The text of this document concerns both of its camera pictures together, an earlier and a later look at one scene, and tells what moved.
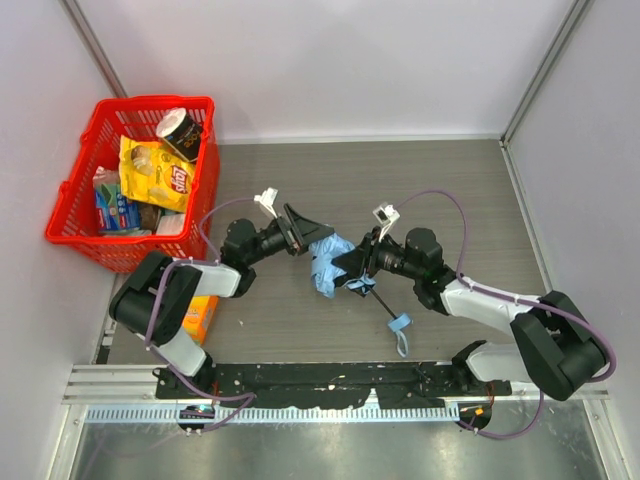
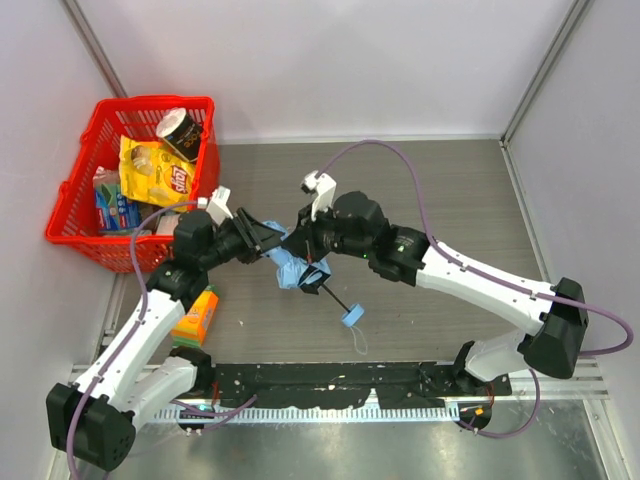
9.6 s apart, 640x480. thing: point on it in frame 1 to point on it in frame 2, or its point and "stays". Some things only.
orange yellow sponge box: (197, 320) stays
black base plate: (329, 384) stays
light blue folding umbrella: (327, 276) to (290, 266)
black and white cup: (183, 131) stays
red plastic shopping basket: (73, 218) stays
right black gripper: (370, 256) to (305, 242)
